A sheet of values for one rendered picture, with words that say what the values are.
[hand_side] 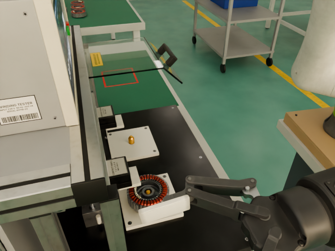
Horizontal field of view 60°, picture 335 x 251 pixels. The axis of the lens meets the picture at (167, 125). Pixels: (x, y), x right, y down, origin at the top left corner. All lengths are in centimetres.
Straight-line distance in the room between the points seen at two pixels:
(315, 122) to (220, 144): 113
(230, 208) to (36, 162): 28
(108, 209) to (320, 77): 76
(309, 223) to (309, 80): 69
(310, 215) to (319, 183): 4
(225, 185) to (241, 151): 176
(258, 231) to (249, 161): 173
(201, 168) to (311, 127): 45
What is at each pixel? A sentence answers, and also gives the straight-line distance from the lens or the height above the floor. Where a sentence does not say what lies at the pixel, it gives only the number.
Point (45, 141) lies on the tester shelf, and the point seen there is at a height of 111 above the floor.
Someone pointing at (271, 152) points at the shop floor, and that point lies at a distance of 223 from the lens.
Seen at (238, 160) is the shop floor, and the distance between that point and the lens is 210.
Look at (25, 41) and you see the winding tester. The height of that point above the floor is 126.
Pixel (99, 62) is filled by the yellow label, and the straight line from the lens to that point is 84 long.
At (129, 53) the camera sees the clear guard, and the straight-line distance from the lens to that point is 89.
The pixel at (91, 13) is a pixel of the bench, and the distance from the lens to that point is 251.
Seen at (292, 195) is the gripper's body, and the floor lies 113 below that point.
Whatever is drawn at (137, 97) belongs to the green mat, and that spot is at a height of 75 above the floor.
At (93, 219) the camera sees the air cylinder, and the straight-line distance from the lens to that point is 77.
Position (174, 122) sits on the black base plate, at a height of 77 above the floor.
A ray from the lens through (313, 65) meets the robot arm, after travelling 98.
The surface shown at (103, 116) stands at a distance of 87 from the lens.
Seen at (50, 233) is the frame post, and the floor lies 100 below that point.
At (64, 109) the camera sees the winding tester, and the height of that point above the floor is 115.
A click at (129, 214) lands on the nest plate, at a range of 78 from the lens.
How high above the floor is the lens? 141
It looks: 37 degrees down
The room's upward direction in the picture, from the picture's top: straight up
